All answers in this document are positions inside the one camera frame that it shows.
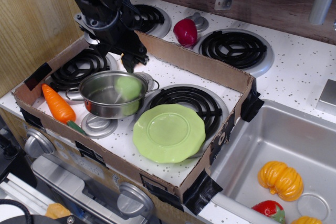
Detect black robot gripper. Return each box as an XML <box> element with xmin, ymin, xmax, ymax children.
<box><xmin>74</xmin><ymin>13</ymin><xmax>149</xmax><ymax>73</ymax></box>

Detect light green toy broccoli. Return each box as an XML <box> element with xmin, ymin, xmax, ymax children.
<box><xmin>114</xmin><ymin>76</ymin><xmax>142</xmax><ymax>102</ymax></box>

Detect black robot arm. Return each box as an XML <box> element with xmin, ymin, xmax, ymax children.
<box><xmin>74</xmin><ymin>0</ymin><xmax>149</xmax><ymax>73</ymax></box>

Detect stainless steel pot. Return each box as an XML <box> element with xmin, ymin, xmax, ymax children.
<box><xmin>65</xmin><ymin>70</ymin><xmax>160</xmax><ymax>119</ymax></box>

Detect black back left burner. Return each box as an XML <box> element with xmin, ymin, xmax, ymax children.
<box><xmin>127</xmin><ymin>4</ymin><xmax>165</xmax><ymax>33</ymax></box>

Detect black burner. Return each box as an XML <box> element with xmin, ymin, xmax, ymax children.
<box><xmin>149</xmin><ymin>86</ymin><xmax>224</xmax><ymax>139</ymax></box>
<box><xmin>127</xmin><ymin>4</ymin><xmax>165</xmax><ymax>33</ymax></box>
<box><xmin>46</xmin><ymin>49</ymin><xmax>110</xmax><ymax>91</ymax></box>
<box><xmin>200</xmin><ymin>31</ymin><xmax>267</xmax><ymax>69</ymax></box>

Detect black front left burner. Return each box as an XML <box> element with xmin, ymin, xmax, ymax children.
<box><xmin>46</xmin><ymin>49</ymin><xmax>110</xmax><ymax>91</ymax></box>

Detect dark red toy pepper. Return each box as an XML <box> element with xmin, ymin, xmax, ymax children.
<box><xmin>173</xmin><ymin>19</ymin><xmax>198</xmax><ymax>48</ymax></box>

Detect orange toy carrot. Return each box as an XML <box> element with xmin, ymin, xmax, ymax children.
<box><xmin>41</xmin><ymin>83</ymin><xmax>86</xmax><ymax>135</ymax></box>

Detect light green plate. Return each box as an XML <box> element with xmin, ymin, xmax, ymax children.
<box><xmin>133</xmin><ymin>104</ymin><xmax>206</xmax><ymax>163</ymax></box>

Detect black front right burner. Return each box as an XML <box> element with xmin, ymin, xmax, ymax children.
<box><xmin>149</xmin><ymin>86</ymin><xmax>224</xmax><ymax>139</ymax></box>

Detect silver left stove knob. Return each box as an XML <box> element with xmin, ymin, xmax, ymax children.
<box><xmin>24</xmin><ymin>129</ymin><xmax>56</xmax><ymax>158</ymax></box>

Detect silver stove knob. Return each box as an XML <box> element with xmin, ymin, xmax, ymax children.
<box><xmin>117</xmin><ymin>182</ymin><xmax>154</xmax><ymax>218</ymax></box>
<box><xmin>24</xmin><ymin>129</ymin><xmax>56</xmax><ymax>158</ymax></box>

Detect black back right burner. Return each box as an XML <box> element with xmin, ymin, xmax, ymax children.
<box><xmin>200</xmin><ymin>31</ymin><xmax>267</xmax><ymax>69</ymax></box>

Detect silver right stove knob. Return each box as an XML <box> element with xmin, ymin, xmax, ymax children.
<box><xmin>117</xmin><ymin>182</ymin><xmax>154</xmax><ymax>218</ymax></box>

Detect brown cardboard fence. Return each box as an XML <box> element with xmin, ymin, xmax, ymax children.
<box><xmin>13</xmin><ymin>33</ymin><xmax>263</xmax><ymax>215</ymax></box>

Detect orange toy bottom left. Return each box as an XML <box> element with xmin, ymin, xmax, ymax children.
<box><xmin>45</xmin><ymin>203</ymin><xmax>71</xmax><ymax>219</ymax></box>

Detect silver sink basin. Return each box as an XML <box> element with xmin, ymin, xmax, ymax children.
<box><xmin>211</xmin><ymin>101</ymin><xmax>335</xmax><ymax>223</ymax></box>

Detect orange toy pumpkin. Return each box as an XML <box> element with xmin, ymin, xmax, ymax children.
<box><xmin>257</xmin><ymin>161</ymin><xmax>304</xmax><ymax>201</ymax></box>

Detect silver faucet base block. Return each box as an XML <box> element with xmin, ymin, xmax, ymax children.
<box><xmin>316</xmin><ymin>79</ymin><xmax>336</xmax><ymax>116</ymax></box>

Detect silver faucet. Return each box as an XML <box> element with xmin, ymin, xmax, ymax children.
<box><xmin>309</xmin><ymin>0</ymin><xmax>333</xmax><ymax>25</ymax></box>

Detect yellow toy fruit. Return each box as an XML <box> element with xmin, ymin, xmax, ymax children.
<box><xmin>291</xmin><ymin>216</ymin><xmax>322</xmax><ymax>224</ymax></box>

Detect silver oven door handle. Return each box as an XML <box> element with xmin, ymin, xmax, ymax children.
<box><xmin>31</xmin><ymin>156</ymin><xmax>148</xmax><ymax>223</ymax></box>

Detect black cable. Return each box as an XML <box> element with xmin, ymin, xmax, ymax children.
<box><xmin>0</xmin><ymin>199</ymin><xmax>33</xmax><ymax>224</ymax></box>

